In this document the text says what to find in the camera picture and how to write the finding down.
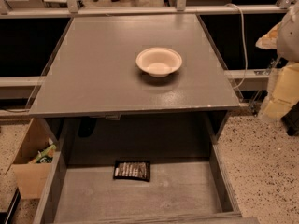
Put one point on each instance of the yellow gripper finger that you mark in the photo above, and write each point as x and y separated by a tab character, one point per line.
282	91

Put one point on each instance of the black rxbar chocolate bar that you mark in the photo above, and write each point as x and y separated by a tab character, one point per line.
135	170

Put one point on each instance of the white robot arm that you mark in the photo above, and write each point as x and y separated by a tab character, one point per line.
284	38

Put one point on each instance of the open grey top drawer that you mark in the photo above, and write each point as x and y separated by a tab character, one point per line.
190	191

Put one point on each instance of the grey cabinet with counter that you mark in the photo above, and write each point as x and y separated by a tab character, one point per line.
95	75

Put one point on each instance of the white paper bowl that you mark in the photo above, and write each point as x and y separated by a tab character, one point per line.
158	62

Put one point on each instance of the green snack package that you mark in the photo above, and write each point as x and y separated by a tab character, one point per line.
44	156

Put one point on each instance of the cardboard box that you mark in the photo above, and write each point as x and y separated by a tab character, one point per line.
31	178

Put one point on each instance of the metal bracket strut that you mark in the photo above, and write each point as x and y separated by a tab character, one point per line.
253	104

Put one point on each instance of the metal railing frame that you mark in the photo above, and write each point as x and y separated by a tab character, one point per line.
72	8

